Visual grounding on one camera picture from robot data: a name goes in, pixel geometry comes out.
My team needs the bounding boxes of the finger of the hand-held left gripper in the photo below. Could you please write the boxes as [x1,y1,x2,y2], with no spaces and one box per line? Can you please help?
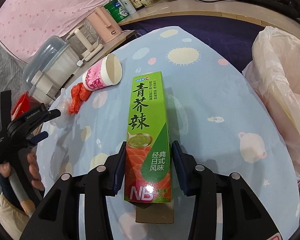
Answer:
[27,131,49,147]
[21,102,62,128]

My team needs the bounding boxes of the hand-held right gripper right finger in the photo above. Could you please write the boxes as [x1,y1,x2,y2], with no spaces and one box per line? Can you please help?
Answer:
[171,140,283,240]

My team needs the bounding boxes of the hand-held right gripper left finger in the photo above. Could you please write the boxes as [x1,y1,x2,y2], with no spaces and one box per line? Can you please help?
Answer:
[20,141,127,240]

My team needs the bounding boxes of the orange plastic wrapper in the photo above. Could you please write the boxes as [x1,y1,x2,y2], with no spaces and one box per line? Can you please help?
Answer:
[69,83,92,115]

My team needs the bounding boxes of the green cardboard box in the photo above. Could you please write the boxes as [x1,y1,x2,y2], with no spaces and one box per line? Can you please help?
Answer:
[124,71,176,224]

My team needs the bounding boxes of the bin with white bag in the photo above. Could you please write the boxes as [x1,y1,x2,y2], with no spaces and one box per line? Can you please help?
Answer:
[242,26,300,180]

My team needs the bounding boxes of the person's left forearm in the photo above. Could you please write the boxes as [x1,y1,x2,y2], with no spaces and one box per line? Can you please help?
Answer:
[0,187,37,233]

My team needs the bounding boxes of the person's left hand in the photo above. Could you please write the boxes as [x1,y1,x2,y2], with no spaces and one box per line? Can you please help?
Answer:
[0,152,45,201]

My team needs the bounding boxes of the red plastic bowl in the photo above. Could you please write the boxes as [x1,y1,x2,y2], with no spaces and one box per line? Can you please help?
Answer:
[11,95,34,117]

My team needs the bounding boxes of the clear plastic wrapper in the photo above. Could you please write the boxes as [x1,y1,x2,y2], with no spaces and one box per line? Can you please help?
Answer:
[54,89,73,128]

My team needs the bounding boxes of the clear lidded plastic container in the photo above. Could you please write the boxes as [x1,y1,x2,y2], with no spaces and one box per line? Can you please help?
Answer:
[22,36,84,104]

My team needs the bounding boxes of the pink patterned paper cup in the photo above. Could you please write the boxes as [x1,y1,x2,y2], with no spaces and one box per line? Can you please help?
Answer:
[82,54,122,92]

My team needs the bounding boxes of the pink dotted curtain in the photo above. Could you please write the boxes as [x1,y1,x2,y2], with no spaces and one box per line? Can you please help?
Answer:
[0,0,130,63]

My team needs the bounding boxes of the pink electric kettle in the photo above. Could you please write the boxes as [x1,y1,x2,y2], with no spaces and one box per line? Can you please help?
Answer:
[86,6,123,44]

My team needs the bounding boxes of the green tin can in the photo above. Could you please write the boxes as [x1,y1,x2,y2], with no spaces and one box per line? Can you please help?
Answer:
[104,0,130,23]

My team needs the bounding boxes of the white bottle with blue label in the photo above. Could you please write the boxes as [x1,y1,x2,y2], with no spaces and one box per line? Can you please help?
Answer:
[118,0,137,15]

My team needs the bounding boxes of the purple cloth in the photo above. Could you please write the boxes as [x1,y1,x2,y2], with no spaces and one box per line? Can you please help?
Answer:
[119,17,273,43]

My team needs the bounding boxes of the glass kettle with cream handle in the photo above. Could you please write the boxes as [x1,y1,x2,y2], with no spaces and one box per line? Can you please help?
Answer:
[66,21,104,62]

